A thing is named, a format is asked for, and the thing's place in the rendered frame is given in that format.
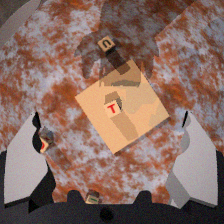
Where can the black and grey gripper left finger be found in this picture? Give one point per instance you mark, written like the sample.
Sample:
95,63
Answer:
26,180

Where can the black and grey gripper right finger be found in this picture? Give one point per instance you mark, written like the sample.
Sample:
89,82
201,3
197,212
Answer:
196,180

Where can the tan flat mat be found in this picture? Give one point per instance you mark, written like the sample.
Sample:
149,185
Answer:
141,109

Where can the tan letter block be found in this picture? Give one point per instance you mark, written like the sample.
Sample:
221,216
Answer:
112,109
106,45
47,142
92,200

